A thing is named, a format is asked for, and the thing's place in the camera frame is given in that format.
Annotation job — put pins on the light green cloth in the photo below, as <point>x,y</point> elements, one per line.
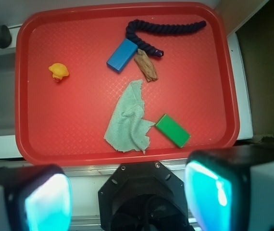
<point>127,129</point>

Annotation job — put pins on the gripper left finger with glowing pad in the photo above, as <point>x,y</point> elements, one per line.
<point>35,198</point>

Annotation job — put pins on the green rectangular block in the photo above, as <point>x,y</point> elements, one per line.
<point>173,131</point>

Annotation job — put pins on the red plastic tray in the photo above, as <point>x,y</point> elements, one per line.
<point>64,122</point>

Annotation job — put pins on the yellow rubber duck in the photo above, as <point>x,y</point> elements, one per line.
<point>59,71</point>

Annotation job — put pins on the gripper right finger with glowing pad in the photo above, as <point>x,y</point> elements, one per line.
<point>232,189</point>

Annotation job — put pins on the brown wood piece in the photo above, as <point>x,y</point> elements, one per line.
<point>146,66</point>

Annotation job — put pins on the blue rectangular block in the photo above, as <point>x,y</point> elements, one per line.
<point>122,55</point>

